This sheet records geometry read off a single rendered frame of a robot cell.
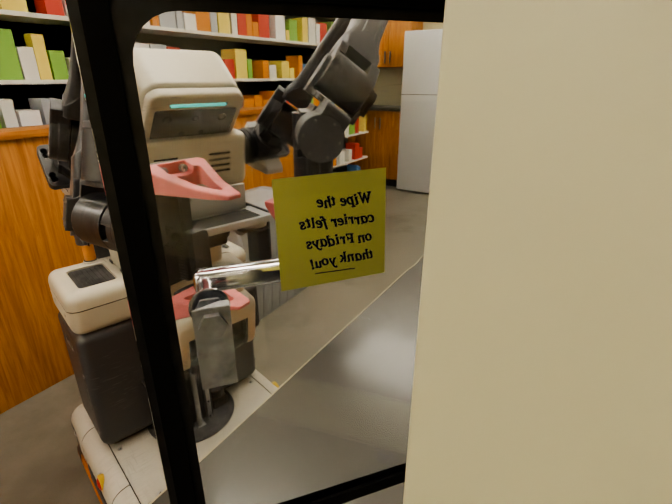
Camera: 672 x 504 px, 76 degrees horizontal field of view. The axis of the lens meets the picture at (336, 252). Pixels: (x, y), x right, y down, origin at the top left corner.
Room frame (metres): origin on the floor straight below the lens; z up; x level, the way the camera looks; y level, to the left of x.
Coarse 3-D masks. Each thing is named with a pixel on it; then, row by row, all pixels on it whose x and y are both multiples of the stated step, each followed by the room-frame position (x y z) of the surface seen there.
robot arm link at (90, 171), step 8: (88, 120) 0.44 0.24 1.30; (88, 128) 0.42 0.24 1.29; (88, 136) 0.42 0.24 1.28; (88, 144) 0.42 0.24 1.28; (88, 152) 0.42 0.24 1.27; (96, 152) 0.42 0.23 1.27; (88, 160) 0.42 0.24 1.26; (96, 160) 0.41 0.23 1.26; (88, 168) 0.41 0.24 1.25; (96, 168) 0.41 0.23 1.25; (88, 176) 0.41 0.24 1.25; (96, 176) 0.41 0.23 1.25; (64, 200) 0.46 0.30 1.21; (72, 200) 0.44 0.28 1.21; (64, 208) 0.46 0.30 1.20; (72, 208) 0.44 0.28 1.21; (64, 216) 0.45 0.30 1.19; (64, 224) 0.44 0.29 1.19
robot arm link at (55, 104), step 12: (72, 48) 0.69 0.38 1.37; (72, 60) 0.69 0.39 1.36; (72, 72) 0.69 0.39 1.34; (72, 84) 0.70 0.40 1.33; (72, 96) 0.70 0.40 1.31; (60, 108) 0.71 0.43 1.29; (72, 108) 0.70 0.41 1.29; (60, 120) 0.71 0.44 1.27; (60, 132) 0.70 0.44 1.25; (60, 144) 0.70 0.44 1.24; (60, 156) 0.71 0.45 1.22
